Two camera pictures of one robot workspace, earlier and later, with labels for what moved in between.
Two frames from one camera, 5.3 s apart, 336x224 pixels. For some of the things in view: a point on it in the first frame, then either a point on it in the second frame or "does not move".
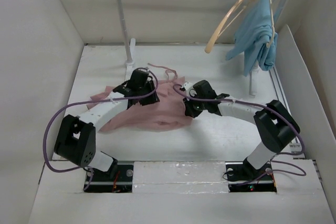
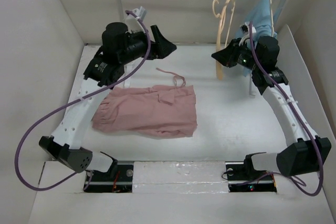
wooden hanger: x=219 y=29 to x=219 y=71
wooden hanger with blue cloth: x=272 y=38 does not move
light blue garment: x=252 y=38 does not move
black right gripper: x=189 y=109 to x=227 y=56
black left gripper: x=151 y=98 to x=161 y=48
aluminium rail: x=122 y=180 does not move
